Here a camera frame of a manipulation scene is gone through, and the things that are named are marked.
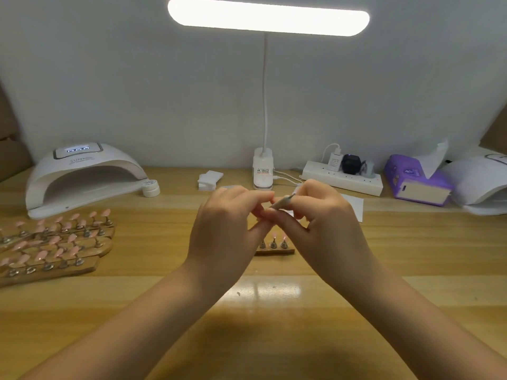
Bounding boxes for person's right hand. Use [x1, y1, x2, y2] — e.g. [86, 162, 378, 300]
[269, 179, 377, 290]

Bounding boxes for person's left hand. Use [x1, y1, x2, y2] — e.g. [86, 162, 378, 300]
[184, 184, 278, 293]

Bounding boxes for wooden nail holder strip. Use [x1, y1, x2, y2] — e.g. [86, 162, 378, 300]
[255, 233, 296, 257]

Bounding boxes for grey dotting pen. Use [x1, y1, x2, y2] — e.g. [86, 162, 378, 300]
[269, 194, 298, 209]

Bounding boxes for white nail lamp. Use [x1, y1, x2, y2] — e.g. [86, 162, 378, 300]
[439, 150, 507, 216]
[25, 141, 150, 220]

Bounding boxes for wooden stands with pink nails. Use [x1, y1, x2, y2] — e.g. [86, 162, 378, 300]
[0, 208, 116, 287]

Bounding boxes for person's left forearm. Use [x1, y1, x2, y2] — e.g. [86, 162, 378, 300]
[20, 261, 215, 380]

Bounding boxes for person's right forearm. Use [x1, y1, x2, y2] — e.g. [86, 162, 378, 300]
[341, 261, 507, 380]

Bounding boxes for white desk lamp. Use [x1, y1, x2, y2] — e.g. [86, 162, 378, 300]
[167, 0, 371, 189]

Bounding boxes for white paper sheet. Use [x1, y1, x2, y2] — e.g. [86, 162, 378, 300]
[341, 194, 365, 223]

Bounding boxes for white power strip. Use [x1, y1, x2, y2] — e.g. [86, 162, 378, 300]
[302, 159, 384, 197]

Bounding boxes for stack of white cotton pads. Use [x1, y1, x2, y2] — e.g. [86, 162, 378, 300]
[197, 170, 224, 192]

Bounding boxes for black plug adapter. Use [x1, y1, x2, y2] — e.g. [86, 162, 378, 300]
[341, 154, 364, 176]

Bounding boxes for small closed white jar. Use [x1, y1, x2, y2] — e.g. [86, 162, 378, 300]
[141, 178, 161, 198]

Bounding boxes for purple tissue box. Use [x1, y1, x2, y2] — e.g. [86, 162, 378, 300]
[385, 153, 456, 206]

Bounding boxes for white tissue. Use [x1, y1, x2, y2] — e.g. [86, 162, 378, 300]
[418, 139, 450, 179]

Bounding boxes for brown wooden board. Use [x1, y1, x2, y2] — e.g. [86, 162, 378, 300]
[479, 102, 507, 155]

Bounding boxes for brown cardboard box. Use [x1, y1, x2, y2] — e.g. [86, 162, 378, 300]
[0, 91, 34, 183]

